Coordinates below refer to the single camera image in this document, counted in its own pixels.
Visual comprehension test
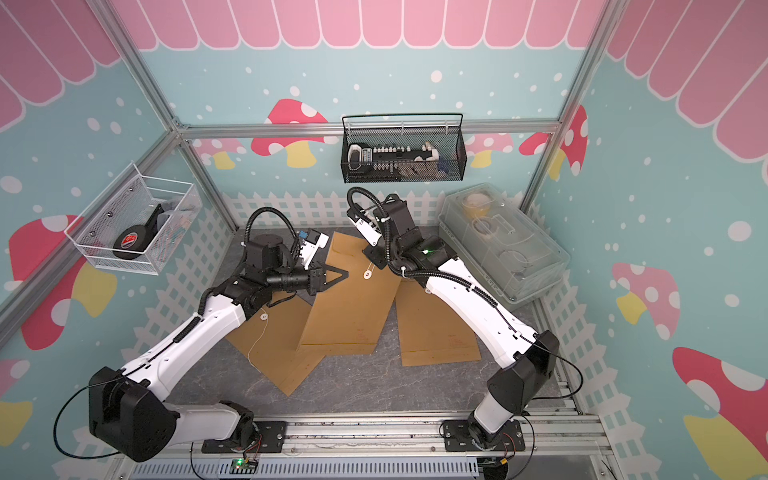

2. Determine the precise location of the aluminium front rail frame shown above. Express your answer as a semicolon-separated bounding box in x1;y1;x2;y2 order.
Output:
105;409;624;479

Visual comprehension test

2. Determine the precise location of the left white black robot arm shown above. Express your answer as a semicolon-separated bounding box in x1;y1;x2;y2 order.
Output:
84;226;348;462

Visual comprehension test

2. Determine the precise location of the clear plastic storage box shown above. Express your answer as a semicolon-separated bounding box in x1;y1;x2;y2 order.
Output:
438;183;570;311

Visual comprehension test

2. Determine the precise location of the green lit circuit board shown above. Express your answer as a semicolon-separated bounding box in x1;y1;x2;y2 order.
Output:
229;458;259;475

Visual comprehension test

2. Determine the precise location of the black tape roll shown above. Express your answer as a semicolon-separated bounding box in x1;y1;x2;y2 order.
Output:
113;225;150;260

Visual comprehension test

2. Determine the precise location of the black wire mesh basket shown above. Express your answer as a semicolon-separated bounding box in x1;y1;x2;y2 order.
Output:
340;113;467;184

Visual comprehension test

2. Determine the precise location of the brown kraft file bag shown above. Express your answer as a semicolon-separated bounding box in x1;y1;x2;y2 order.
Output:
226;296;324;396
299;232;400;356
395;280;481;367

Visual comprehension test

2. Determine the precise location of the wrist white camera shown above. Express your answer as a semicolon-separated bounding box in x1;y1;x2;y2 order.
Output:
298;228;329;270
347;206;383;247

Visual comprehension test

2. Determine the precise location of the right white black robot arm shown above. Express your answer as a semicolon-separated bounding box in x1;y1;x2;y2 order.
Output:
346;186;561;450

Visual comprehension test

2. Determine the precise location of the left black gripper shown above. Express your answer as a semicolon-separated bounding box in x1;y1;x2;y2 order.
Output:
267;261;348;297

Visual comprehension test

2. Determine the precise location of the clear acrylic wall bin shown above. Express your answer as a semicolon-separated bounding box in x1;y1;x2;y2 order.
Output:
64;164;202;276

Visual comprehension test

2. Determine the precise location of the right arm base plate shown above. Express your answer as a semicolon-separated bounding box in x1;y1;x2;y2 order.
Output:
438;420;526;453

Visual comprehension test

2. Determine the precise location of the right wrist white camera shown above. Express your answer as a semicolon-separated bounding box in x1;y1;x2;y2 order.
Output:
347;206;383;247

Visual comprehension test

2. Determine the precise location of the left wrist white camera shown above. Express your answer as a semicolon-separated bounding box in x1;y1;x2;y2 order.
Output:
298;228;329;270

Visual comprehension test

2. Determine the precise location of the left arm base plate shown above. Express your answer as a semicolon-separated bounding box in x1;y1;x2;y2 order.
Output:
201;420;287;454

